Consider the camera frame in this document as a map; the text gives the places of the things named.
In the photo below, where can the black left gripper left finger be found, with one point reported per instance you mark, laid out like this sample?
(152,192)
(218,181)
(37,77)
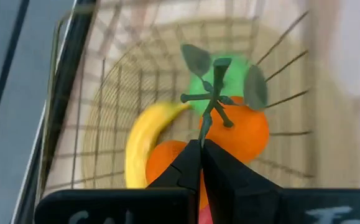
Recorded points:
(184,168)

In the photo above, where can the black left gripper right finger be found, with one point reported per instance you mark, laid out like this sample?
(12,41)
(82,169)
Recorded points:
(235,193)

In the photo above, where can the red toy apple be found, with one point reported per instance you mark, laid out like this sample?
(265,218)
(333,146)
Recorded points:
(205,216)

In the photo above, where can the yellow toy banana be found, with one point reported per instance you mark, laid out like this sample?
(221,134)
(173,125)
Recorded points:
(140,143)

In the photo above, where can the tangerine pair with leaves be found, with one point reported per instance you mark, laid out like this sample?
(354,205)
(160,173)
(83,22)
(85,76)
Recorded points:
(245,133)

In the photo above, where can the green toy apple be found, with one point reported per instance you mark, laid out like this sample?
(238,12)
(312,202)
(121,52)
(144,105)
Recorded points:
(235,81)

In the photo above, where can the black metal table frame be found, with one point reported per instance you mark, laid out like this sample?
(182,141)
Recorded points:
(64,77)

